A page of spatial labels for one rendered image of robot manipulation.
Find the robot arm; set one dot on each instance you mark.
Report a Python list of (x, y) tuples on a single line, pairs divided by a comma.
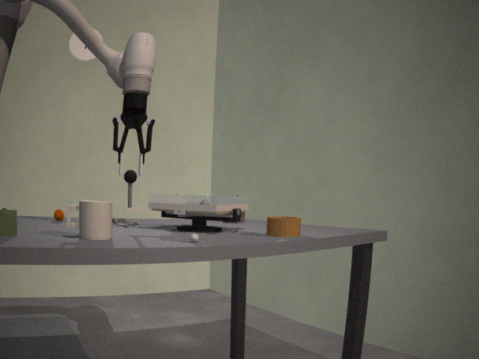
[(138, 60)]

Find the small orange ball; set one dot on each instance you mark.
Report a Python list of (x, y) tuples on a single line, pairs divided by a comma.
[(59, 215)]

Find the beige mug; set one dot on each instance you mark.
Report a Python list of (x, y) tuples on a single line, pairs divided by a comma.
[(95, 220)]

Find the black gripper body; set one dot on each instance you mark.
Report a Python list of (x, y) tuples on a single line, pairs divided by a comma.
[(135, 105)]

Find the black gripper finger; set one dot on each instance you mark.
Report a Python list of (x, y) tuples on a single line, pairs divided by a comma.
[(116, 121), (150, 124)]

